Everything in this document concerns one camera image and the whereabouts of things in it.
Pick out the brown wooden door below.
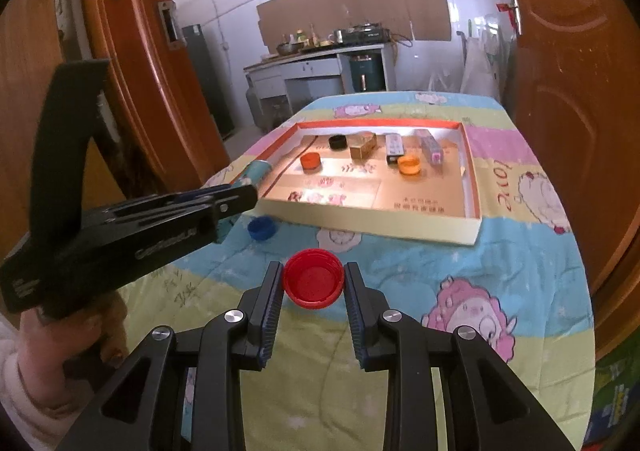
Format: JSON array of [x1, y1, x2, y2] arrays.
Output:
[[492, 0, 640, 357]]

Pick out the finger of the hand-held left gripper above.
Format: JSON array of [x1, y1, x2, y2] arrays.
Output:
[[170, 182, 259, 220]]

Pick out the dark grey cabinet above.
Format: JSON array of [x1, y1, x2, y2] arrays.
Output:
[[181, 24, 236, 139]]

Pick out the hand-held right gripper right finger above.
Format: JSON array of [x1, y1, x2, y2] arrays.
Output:
[[344, 262, 576, 451]]

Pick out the person's left forearm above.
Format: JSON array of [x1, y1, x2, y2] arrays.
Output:
[[0, 318, 86, 449]]

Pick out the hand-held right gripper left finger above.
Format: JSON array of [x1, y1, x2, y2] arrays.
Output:
[[55, 261, 284, 451]]

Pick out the blue bottle cap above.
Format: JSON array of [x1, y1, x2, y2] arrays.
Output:
[[247, 216, 277, 242]]

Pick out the red bottle cap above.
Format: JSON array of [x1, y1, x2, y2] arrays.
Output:
[[282, 249, 346, 309]]

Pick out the brown wooden door frame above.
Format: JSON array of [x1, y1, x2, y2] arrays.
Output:
[[75, 0, 232, 212]]

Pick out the small gold box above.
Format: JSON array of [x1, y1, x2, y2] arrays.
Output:
[[348, 132, 377, 160]]

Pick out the small white patterned box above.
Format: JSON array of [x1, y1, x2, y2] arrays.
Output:
[[385, 133, 406, 166]]

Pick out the person's left hand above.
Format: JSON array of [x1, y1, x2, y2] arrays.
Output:
[[19, 291, 127, 407]]

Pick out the grey gas cylinder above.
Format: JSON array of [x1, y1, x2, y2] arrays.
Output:
[[245, 85, 273, 134]]

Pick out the cardboard sheets on wall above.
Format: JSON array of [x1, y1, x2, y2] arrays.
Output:
[[256, 0, 451, 56]]

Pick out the shallow cardboard box tray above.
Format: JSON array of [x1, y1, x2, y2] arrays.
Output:
[[227, 119, 482, 247]]

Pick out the green air fryer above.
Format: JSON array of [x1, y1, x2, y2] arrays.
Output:
[[349, 56, 383, 92]]

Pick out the black gas stove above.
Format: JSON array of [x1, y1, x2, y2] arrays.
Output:
[[342, 23, 391, 44]]

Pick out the silver box with pink end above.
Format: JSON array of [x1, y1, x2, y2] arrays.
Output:
[[414, 129, 445, 166]]

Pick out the green printed carton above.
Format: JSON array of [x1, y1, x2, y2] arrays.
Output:
[[582, 346, 640, 442]]

